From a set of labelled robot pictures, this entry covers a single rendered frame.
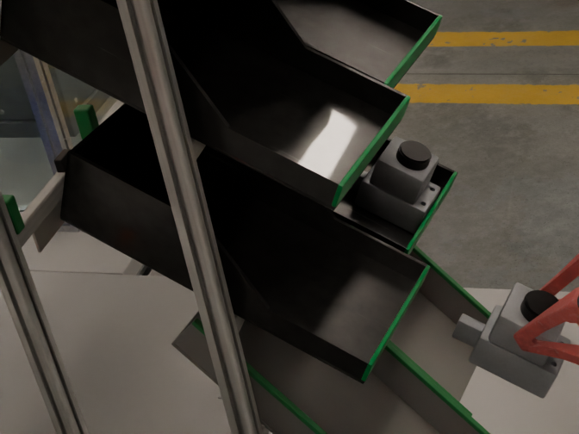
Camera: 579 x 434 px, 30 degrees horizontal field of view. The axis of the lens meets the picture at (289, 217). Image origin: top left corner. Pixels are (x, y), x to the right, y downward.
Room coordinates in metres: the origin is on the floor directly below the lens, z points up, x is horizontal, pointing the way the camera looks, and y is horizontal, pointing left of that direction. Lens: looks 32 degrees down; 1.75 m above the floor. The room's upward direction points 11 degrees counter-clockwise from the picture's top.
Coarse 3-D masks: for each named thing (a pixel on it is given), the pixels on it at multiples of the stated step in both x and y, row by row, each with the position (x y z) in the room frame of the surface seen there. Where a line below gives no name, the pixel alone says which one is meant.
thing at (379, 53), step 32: (288, 0) 0.89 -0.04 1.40; (320, 0) 0.90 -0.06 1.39; (352, 0) 0.91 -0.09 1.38; (384, 0) 0.90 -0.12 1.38; (320, 32) 0.85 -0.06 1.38; (352, 32) 0.86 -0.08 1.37; (384, 32) 0.87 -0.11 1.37; (416, 32) 0.88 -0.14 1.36; (352, 64) 0.82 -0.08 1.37; (384, 64) 0.82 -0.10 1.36
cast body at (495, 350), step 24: (528, 288) 0.65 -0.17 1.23; (504, 312) 0.62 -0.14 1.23; (528, 312) 0.62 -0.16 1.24; (456, 336) 0.66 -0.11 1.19; (480, 336) 0.63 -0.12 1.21; (504, 336) 0.62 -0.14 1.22; (552, 336) 0.60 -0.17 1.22; (480, 360) 0.63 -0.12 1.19; (504, 360) 0.62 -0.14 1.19; (528, 360) 0.61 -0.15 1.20; (552, 360) 0.61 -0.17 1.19; (528, 384) 0.61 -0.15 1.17
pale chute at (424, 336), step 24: (432, 264) 0.89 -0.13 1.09; (432, 288) 0.89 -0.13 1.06; (456, 288) 0.88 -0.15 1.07; (408, 312) 0.87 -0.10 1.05; (432, 312) 0.88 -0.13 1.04; (456, 312) 0.88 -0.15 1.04; (480, 312) 0.87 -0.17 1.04; (408, 336) 0.85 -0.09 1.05; (432, 336) 0.86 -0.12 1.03; (408, 360) 0.78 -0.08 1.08; (432, 360) 0.83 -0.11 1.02; (456, 360) 0.84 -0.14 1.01; (456, 384) 0.82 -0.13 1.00
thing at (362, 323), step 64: (128, 128) 0.83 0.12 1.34; (64, 192) 0.76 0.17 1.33; (128, 192) 0.72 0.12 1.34; (256, 192) 0.81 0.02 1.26; (128, 256) 0.73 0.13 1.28; (256, 256) 0.75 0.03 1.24; (320, 256) 0.75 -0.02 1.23; (384, 256) 0.75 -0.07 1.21; (256, 320) 0.67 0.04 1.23; (320, 320) 0.68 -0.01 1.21; (384, 320) 0.69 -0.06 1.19
